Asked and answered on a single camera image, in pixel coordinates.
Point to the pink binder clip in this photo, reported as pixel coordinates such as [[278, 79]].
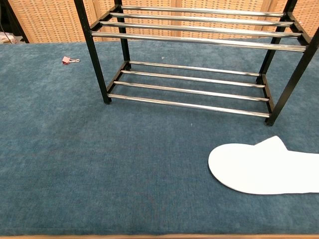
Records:
[[66, 60]]

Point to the woven rattan folding screen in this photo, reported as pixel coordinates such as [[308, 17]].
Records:
[[49, 22]]

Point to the white slipper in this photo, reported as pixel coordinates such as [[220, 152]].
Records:
[[254, 169]]

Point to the black metal shoe rack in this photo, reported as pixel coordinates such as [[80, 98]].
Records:
[[193, 40]]

